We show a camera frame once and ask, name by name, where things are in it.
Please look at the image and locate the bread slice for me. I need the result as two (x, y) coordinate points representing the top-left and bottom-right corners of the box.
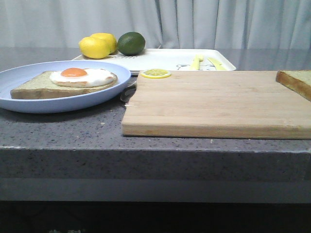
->
(10, 71), (118, 100)
(276, 70), (311, 101)

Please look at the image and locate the light blue plate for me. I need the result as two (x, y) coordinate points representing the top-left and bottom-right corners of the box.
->
(0, 60), (131, 114)

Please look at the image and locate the white serving tray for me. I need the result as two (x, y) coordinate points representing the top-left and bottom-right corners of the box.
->
(71, 48), (237, 72)

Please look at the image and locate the lemon slice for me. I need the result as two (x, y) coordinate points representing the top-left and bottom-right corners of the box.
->
(141, 68), (171, 79)

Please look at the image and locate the yellow plastic fork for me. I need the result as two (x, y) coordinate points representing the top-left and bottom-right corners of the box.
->
(190, 54), (204, 70)

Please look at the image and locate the green lime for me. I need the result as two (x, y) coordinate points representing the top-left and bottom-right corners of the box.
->
(117, 32), (145, 55)

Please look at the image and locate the yellow plastic knife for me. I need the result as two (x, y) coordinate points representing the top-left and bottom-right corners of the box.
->
(208, 57), (226, 70)

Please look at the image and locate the rear yellow lemon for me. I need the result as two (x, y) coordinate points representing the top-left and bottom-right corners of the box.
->
(91, 33), (117, 55)

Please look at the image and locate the yellow lemon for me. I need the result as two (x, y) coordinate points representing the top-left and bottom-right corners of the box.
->
(78, 36), (110, 59)
(91, 33), (117, 55)

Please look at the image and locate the fried egg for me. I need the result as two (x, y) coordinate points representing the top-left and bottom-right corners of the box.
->
(50, 67), (117, 88)

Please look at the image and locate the wooden cutting board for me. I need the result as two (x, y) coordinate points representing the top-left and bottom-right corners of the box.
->
(121, 71), (311, 139)

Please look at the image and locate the front yellow lemon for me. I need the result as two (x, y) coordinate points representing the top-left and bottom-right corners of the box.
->
(78, 36), (110, 59)

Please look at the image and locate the grey curtain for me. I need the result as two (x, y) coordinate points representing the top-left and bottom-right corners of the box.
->
(0, 0), (311, 49)

